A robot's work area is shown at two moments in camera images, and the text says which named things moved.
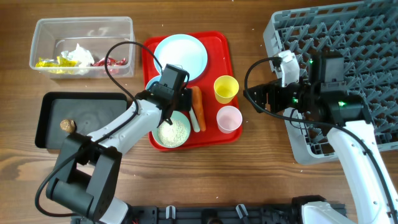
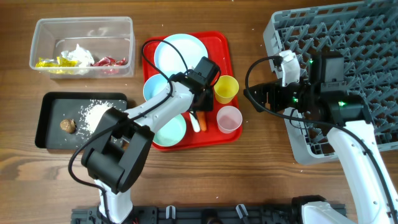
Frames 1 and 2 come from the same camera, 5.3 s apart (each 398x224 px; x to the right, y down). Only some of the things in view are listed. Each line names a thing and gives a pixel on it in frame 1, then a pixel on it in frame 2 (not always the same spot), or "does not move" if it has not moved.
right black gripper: (275, 88) does not move
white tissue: (82, 55) does not move
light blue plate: (184, 51) does not move
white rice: (172, 135) -> (89, 115)
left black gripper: (183, 102) -> (208, 104)
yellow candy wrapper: (57, 62) does not move
